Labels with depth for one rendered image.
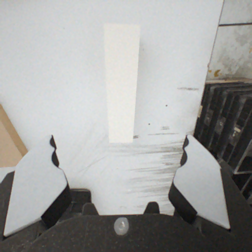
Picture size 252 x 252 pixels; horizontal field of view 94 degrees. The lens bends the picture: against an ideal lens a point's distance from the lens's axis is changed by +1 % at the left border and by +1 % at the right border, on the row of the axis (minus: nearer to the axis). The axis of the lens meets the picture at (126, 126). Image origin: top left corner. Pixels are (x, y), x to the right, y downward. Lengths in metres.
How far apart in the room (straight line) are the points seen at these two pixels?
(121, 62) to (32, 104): 0.26
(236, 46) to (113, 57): 1.15
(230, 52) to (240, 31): 0.13
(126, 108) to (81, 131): 0.17
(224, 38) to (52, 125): 1.21
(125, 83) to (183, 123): 0.22
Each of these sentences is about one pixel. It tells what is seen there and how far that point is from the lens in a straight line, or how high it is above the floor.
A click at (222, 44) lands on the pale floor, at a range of 1.26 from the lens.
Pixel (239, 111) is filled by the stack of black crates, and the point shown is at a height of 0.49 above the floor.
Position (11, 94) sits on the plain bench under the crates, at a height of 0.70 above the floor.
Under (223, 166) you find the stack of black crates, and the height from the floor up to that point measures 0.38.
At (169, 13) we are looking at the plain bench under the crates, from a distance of 0.34.
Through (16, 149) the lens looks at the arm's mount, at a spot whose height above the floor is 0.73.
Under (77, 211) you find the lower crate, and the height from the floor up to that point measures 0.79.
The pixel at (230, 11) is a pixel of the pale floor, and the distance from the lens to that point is 1.28.
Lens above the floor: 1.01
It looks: 61 degrees down
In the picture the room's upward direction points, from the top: 176 degrees clockwise
